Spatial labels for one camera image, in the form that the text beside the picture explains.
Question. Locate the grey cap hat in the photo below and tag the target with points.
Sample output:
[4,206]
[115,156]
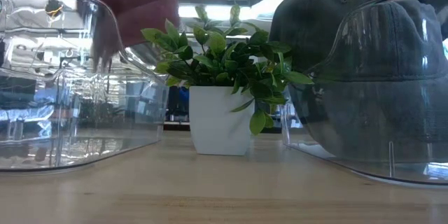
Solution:
[315,24]

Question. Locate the maroon cap hat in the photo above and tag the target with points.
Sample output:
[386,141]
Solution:
[140,10]

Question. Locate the green plant with white pot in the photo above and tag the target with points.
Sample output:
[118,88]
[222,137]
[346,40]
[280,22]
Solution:
[220,119]

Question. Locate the clear plastic bin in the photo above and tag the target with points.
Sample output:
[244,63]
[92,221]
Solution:
[70,112]
[385,129]

